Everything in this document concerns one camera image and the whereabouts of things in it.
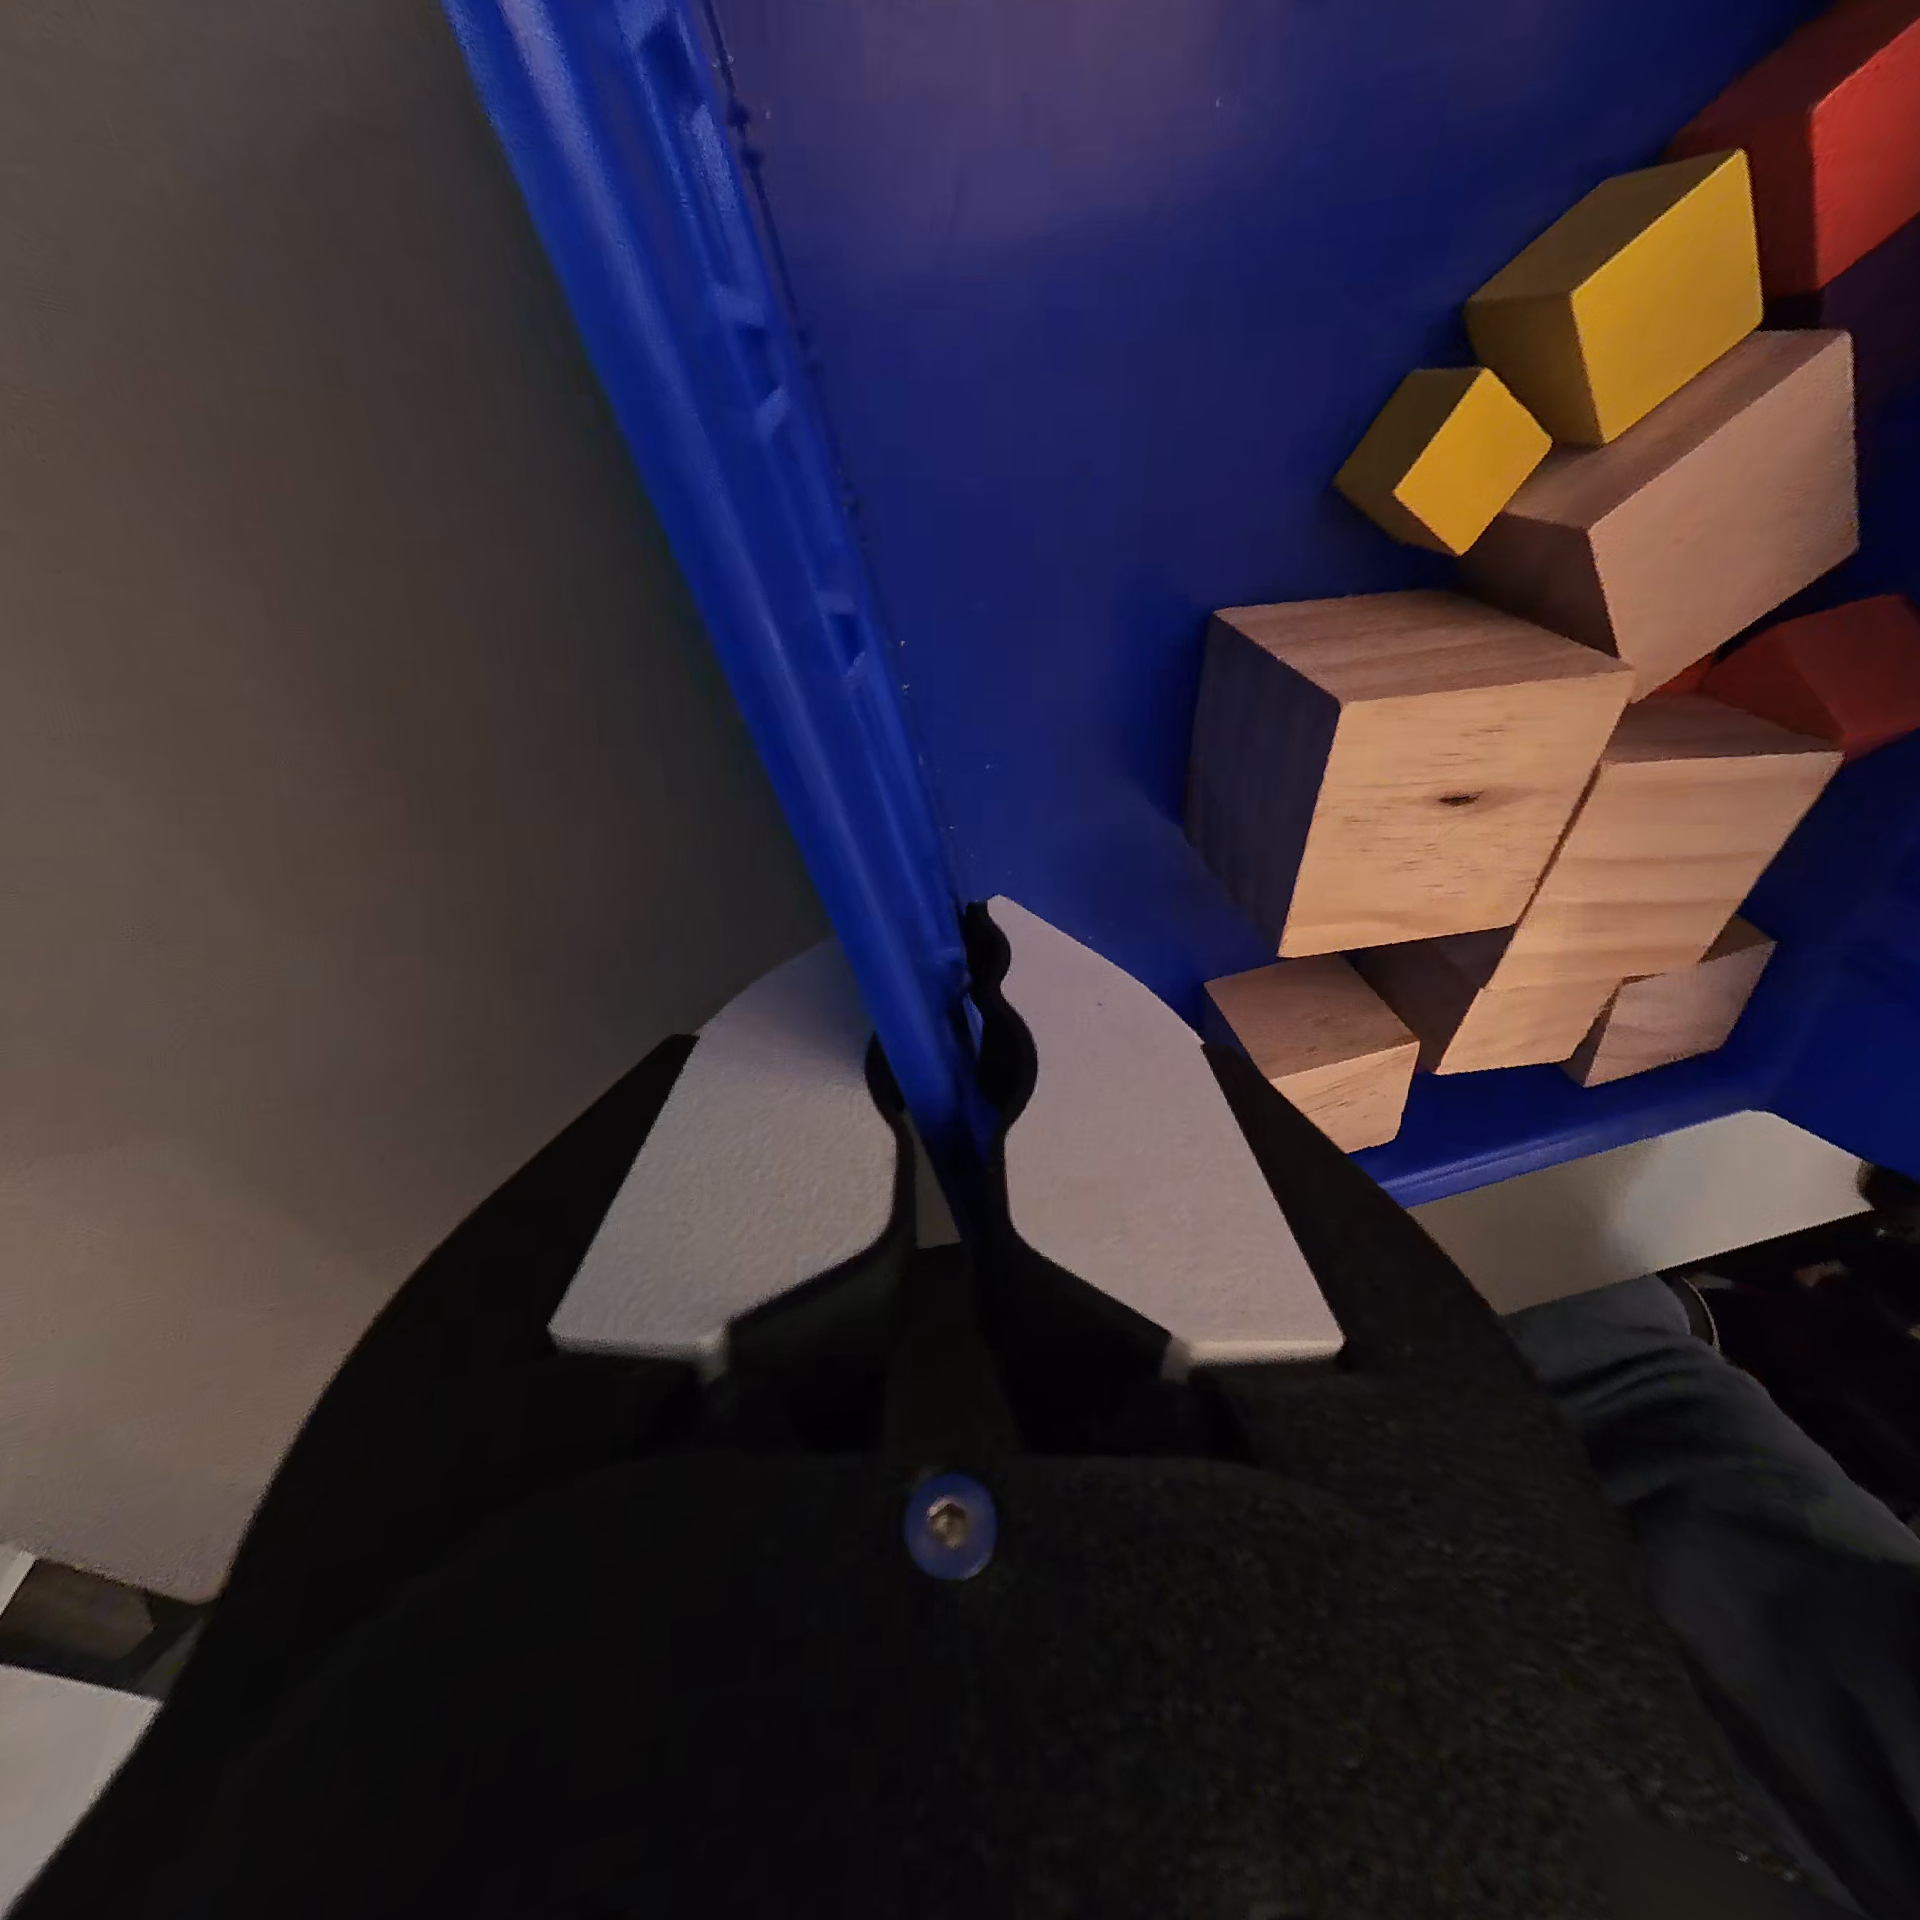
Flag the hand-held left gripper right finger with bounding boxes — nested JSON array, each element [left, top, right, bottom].
[[960, 894, 1347, 1382]]

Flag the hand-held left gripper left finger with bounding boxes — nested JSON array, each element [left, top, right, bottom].
[[547, 941, 920, 1372]]

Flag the pile of coloured wooden cubes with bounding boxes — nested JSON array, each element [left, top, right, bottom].
[[1186, 0, 1920, 1154]]

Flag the blue plastic box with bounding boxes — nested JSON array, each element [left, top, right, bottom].
[[443, 0, 1920, 1209]]

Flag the person's jeans leg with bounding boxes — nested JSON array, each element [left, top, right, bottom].
[[1509, 1276, 1920, 1920]]

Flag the grey mat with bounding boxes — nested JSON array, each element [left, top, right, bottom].
[[0, 0, 961, 1604]]

